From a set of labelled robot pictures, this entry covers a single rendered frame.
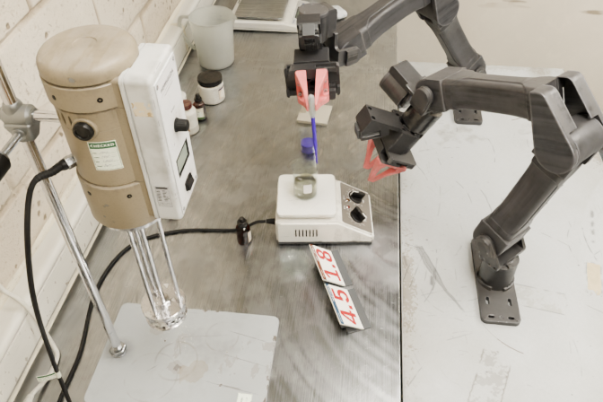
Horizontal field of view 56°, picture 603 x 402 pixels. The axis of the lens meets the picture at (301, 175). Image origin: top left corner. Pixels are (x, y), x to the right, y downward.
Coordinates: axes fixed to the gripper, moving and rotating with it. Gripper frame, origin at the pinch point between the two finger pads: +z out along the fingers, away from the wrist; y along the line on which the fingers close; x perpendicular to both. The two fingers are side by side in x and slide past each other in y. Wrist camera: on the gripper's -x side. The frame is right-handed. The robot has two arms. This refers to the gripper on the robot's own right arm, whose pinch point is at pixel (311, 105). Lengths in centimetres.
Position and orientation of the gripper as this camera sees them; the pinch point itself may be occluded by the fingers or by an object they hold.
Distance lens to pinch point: 101.5
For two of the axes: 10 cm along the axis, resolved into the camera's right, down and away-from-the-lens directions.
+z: -0.3, 6.5, -7.6
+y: 10.0, -0.5, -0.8
